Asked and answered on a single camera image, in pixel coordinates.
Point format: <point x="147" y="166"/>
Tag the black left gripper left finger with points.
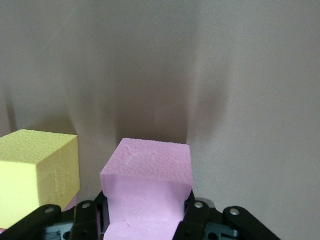
<point x="85" y="222"/>

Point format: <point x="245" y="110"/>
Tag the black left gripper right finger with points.
<point x="197" y="220"/>

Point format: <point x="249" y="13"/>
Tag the pink foam cube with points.
<point x="147" y="175"/>
<point x="71" y="203"/>

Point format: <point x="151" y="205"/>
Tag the yellow foam cube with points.
<point x="30" y="172"/>

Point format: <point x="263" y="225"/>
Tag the brown table cover sheet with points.
<point x="160" y="62"/>

